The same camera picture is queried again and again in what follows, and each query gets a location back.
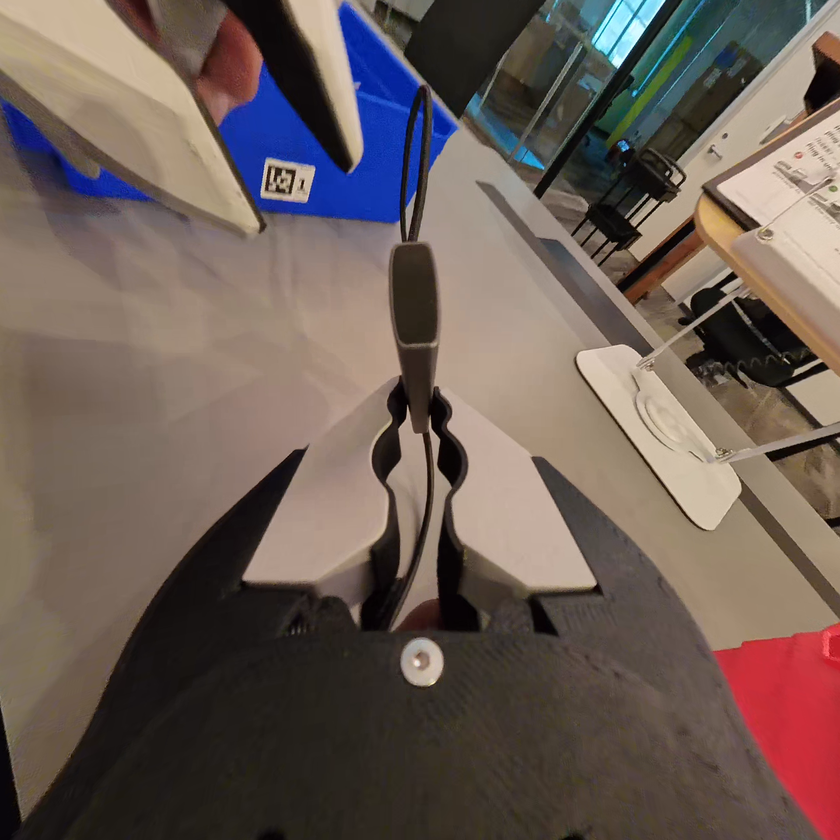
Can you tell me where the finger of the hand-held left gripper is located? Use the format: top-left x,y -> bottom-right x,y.
0,0 -> 267,238
223,0 -> 366,175

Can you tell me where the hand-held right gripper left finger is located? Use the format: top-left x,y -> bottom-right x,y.
243,379 -> 406,630

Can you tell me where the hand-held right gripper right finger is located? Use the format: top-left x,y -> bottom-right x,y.
428,387 -> 598,632

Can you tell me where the blue plastic bin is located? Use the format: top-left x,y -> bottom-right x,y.
0,3 -> 460,225

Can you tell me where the slim dark usb hub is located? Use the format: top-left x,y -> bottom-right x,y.
377,84 -> 442,631

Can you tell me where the red plastic bin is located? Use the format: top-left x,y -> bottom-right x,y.
712,623 -> 840,840

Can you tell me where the black high-back chair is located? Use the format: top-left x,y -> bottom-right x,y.
403,0 -> 546,119

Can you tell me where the black office chair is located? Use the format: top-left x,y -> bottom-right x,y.
679,276 -> 828,388

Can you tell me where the black utility cart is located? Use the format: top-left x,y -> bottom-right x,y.
571,147 -> 686,266

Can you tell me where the printed instruction sheet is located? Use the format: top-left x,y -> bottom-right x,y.
717,121 -> 840,245

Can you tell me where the coiled black cable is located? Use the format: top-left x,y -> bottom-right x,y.
699,351 -> 815,385

